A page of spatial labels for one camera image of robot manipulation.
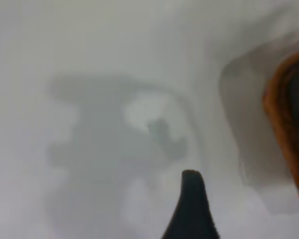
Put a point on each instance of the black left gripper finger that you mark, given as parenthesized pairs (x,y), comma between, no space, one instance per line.
(192,211)

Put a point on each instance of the tan woven wicker basket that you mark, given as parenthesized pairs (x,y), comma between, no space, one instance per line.
(276,119)

